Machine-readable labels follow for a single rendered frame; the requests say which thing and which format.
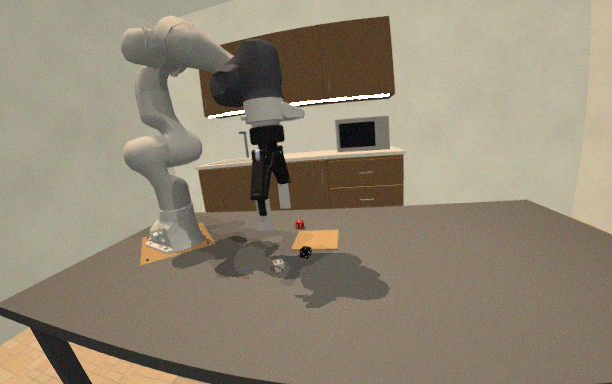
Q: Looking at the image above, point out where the tan square mat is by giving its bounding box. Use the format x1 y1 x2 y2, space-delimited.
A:
291 230 339 251

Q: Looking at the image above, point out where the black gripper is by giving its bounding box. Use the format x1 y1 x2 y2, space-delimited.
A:
249 125 291 231

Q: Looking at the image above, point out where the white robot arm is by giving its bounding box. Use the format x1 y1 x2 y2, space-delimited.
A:
121 16 305 254

